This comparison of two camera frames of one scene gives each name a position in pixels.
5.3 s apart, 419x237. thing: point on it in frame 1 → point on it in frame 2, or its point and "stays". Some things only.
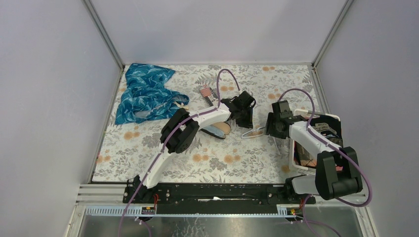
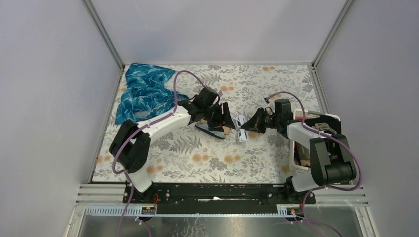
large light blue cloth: [214, 130] stays
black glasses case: [224, 126] stays
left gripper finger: [245, 119] → [227, 120]
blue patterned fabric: [145, 96] stays
